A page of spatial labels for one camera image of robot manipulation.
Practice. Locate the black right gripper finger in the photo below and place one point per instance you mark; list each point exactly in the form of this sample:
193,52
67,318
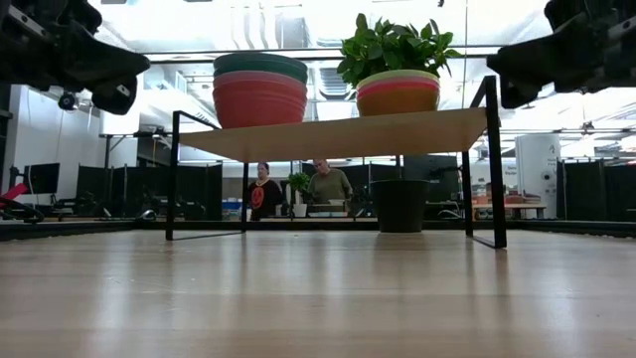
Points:
546,52

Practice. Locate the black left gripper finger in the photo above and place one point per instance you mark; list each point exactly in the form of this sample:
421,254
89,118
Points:
94,54

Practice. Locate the yellow plastic bowl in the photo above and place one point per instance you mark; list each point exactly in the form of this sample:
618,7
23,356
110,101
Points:
397,75

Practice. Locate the orange-red plastic bowl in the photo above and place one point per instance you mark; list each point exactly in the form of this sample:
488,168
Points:
397,92

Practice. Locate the blue plastic bowl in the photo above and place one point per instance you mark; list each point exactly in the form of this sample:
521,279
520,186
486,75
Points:
258,55

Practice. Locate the teal green plastic bowl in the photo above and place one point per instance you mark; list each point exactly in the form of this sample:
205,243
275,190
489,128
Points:
258,65

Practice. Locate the pink plastic bowl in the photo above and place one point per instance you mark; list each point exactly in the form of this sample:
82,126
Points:
258,79

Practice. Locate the red plastic bowl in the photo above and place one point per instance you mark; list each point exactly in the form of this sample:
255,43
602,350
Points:
258,109

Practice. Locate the wooden shelf black metal legs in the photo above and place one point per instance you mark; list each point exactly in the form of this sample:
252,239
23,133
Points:
348,134

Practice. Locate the white tall appliance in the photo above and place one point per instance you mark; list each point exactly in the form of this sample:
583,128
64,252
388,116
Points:
539,169

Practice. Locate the black background monitor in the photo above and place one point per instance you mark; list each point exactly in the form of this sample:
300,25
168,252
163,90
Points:
42,179

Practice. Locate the red angled bar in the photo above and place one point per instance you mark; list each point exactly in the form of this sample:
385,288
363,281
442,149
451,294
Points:
12,193

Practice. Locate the black partition screen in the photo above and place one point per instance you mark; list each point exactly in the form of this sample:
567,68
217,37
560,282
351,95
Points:
616,189
199,189

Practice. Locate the green potted plant black pot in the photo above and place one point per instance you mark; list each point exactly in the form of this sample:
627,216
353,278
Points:
397,45

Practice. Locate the light wooden bench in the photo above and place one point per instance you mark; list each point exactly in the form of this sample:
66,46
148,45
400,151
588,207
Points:
507,205

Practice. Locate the person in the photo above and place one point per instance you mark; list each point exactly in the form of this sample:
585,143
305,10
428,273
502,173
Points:
328,186
265,196

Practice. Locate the small plant white pot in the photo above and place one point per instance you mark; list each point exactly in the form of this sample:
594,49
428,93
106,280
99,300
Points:
299,209

